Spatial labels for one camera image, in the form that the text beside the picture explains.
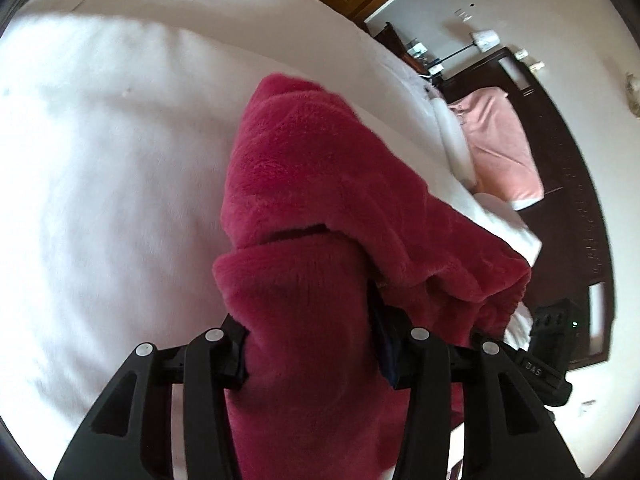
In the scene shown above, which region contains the pink pillow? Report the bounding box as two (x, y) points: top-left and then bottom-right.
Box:
(447, 87), (545, 211)

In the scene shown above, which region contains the dark wooden nightstand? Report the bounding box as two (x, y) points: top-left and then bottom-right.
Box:
(372, 22), (446, 78)

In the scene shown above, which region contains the crimson fleece blanket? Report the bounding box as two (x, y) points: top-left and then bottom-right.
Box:
(212, 72), (532, 480)

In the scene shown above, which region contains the crumpled white duvet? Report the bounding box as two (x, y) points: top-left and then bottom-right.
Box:
(472, 192), (543, 261)

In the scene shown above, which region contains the dark wooden headboard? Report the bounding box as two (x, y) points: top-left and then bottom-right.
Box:
(440, 47), (616, 368)

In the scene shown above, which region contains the white shade table lamp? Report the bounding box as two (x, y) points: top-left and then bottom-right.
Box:
(430, 29), (501, 78)

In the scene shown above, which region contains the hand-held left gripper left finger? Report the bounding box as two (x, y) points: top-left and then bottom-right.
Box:
(52, 314), (251, 480)

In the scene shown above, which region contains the white pillow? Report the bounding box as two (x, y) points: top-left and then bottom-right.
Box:
(432, 97), (476, 193)

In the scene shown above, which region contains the white bed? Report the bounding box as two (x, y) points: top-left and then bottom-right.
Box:
(0, 0), (543, 480)

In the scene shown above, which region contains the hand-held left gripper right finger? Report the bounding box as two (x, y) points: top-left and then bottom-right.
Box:
(367, 280), (583, 480)

